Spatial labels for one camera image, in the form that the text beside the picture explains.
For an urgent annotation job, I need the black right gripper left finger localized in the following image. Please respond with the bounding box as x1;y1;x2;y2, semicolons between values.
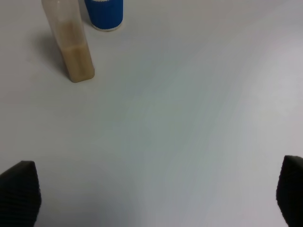
0;161;42;227

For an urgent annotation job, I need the blue white paper cup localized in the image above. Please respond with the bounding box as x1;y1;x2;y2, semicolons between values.
84;0;124;31

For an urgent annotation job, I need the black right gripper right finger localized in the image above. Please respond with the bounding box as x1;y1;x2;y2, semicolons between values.
276;155;303;227

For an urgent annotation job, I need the clear plastic drink bottle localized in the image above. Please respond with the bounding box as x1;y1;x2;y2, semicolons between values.
42;0;95;83

